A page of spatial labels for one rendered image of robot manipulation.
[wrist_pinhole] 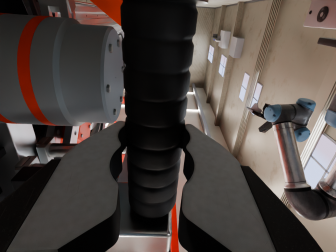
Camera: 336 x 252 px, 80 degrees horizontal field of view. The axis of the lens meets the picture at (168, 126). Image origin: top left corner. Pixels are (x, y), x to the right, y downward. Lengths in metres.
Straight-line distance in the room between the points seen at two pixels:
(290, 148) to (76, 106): 0.85
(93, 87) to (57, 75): 0.04
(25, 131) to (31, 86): 0.15
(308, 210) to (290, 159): 0.20
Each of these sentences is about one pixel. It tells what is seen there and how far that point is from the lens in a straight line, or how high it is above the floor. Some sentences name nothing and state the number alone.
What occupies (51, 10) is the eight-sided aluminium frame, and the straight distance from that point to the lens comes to 0.57.
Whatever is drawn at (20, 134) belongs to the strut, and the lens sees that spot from 0.39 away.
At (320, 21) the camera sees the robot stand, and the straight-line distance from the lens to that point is 0.66.
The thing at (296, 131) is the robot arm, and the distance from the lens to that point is 1.09.
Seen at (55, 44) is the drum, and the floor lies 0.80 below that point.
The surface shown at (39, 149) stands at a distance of 0.41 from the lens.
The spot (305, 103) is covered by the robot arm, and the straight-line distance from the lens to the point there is 1.06.
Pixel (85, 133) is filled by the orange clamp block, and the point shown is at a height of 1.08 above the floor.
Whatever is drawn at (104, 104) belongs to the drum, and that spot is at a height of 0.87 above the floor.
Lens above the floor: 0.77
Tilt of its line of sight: 29 degrees up
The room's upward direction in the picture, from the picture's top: 176 degrees counter-clockwise
